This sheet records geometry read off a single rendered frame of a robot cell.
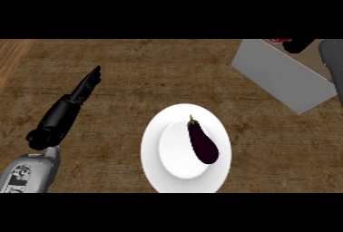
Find red can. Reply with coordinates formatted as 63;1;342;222
270;38;295;46

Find dark purple eggplant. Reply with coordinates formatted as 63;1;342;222
185;114;222;165

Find white plate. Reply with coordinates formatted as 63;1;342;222
140;102;234;194

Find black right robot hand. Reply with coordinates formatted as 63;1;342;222
282;38;317;55

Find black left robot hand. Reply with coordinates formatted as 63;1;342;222
24;65;104;151

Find grey box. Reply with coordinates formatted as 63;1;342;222
231;38;339;115

